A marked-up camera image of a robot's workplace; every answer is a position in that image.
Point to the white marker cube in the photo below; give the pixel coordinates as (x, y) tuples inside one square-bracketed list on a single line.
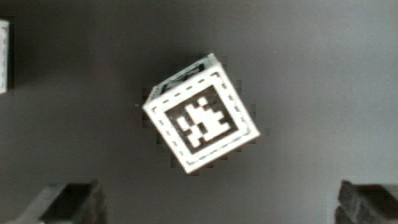
[(198, 114), (6, 54)]

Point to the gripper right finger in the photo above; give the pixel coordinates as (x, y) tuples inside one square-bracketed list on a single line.
[(369, 204)]

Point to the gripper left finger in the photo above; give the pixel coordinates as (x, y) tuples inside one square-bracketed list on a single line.
[(68, 204)]

